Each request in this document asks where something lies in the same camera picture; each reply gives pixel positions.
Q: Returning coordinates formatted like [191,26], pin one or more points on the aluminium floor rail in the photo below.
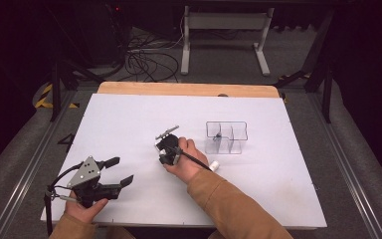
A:
[30,166]
[344,166]

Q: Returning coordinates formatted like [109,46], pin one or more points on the black metal stand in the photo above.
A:
[57,86]
[323,66]

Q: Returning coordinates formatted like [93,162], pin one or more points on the person's left hand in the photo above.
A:
[83,212]

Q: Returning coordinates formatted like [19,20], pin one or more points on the person's right hand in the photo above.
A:
[189,162]

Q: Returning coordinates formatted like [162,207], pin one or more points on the yellow black hazard tape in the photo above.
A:
[44,99]

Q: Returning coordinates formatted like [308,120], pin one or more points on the clear acrylic divided organizer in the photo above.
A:
[226,137]

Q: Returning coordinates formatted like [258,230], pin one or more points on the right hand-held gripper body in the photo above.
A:
[171,142]

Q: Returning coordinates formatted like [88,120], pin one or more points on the person's leg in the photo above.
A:
[116,233]
[213,235]

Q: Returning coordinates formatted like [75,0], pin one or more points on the person's right leg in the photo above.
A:
[213,235]

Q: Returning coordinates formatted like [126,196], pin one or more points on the white metal stand frame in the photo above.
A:
[227,21]

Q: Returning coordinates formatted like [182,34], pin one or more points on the dark cabinet with red light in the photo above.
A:
[107,30]

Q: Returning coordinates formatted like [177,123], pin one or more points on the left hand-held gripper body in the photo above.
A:
[84,176]

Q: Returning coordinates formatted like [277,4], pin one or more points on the short thick white marker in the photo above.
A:
[215,165]

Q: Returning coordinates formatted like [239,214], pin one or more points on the person's left leg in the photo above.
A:
[116,233]

